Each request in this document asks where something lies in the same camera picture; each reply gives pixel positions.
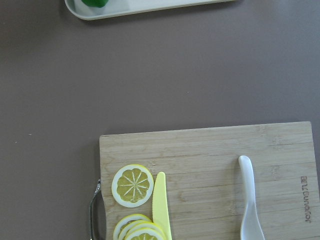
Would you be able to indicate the white ceramic spoon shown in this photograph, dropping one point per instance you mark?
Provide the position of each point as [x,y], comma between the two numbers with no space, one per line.
[250,225]

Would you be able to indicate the single lemon slice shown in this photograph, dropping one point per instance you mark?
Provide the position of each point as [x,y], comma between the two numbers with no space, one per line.
[132,185]

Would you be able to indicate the wooden cutting board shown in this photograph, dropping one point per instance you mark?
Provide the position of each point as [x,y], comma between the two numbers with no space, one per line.
[204,183]

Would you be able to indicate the beige rabbit tray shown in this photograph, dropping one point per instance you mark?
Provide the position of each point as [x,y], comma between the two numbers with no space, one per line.
[118,8]

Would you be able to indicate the yellow plastic knife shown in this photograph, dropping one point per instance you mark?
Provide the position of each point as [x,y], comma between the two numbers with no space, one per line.
[160,210]

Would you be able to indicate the green lime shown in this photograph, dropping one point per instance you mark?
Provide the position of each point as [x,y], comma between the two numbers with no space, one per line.
[95,3]

